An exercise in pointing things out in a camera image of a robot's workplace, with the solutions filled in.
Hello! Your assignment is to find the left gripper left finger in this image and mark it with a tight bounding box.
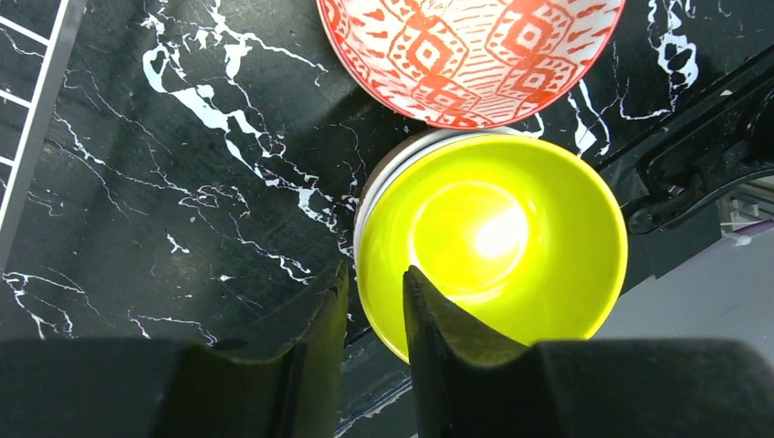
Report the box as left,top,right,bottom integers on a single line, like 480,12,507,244
1,262,350,437

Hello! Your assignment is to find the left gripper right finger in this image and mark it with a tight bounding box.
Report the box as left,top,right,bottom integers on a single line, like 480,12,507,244
403,266,773,437

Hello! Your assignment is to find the yellow-green bowl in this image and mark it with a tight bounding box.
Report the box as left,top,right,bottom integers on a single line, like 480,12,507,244
354,134,628,360

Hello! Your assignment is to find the white bowl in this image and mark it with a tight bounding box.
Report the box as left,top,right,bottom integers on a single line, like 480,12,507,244
353,127,518,251

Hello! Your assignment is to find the red patterned bowl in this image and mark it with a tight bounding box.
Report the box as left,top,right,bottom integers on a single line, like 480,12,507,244
317,0,624,130

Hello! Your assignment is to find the white wire dish rack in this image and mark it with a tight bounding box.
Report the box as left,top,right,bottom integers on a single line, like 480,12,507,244
1,0,87,270

